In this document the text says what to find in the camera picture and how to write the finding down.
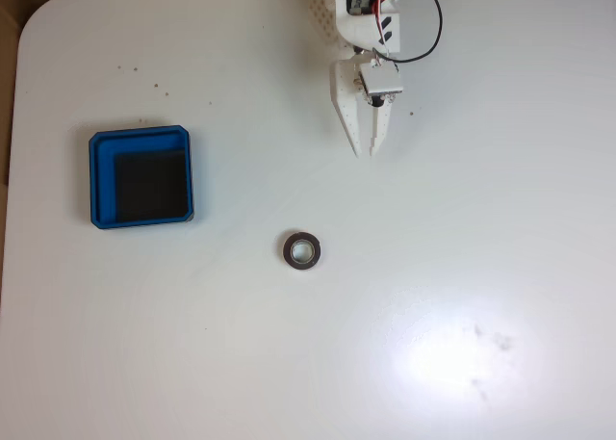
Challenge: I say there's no red tape roll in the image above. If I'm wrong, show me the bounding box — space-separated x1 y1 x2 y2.
280 229 323 272

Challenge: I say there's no blue square box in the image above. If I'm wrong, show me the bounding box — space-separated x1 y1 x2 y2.
88 124 196 231

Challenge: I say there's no red and white servo cable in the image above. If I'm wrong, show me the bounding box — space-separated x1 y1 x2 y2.
373 0 401 69

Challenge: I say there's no white camera box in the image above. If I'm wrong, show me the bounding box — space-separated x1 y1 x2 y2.
357 63 404 100

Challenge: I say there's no white perforated base plate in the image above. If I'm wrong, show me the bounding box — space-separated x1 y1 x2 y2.
309 0 339 52

